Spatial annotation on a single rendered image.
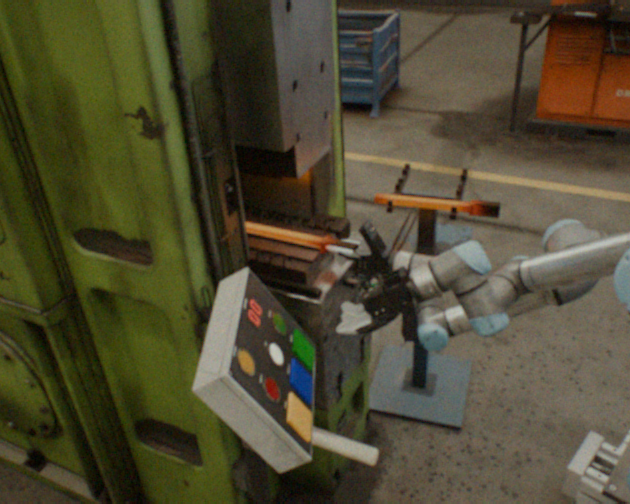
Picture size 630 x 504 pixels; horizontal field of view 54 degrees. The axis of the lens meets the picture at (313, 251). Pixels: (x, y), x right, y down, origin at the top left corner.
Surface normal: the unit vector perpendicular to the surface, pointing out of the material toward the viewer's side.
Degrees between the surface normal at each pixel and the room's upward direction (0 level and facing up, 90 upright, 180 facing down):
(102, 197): 89
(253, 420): 90
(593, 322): 0
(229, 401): 90
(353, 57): 89
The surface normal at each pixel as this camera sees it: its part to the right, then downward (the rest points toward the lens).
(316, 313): -0.44, 0.51
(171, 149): 0.89, 0.20
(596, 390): -0.06, -0.84
